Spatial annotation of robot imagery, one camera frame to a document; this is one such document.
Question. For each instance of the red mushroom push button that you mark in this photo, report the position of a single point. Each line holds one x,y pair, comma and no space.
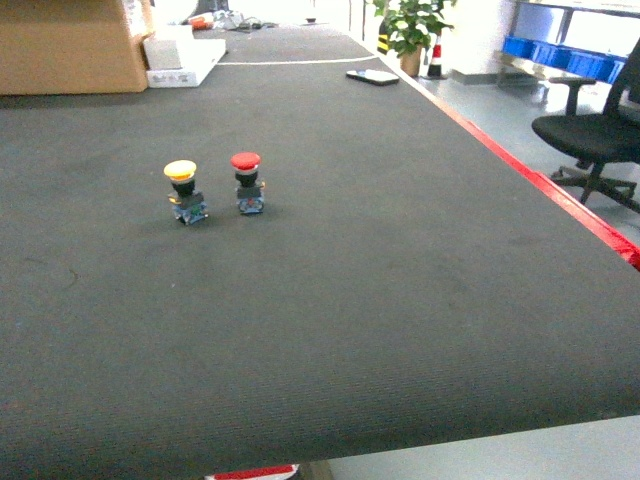
249,192

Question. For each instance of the yellow mushroom push button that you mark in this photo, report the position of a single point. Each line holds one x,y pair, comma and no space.
187,202

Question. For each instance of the black tablet device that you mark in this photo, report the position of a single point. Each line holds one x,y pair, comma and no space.
374,77

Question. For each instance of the red white traffic cone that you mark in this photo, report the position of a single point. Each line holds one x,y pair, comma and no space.
435,70

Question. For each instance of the flat white box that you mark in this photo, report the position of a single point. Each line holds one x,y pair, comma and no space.
204,56

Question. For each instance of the green potted plant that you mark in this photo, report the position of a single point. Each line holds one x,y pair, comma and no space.
407,28

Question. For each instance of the small white box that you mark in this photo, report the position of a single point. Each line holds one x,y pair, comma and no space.
169,47

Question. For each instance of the black office chair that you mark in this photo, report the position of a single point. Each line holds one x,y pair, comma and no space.
596,140

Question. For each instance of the large cardboard box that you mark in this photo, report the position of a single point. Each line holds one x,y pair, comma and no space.
74,47

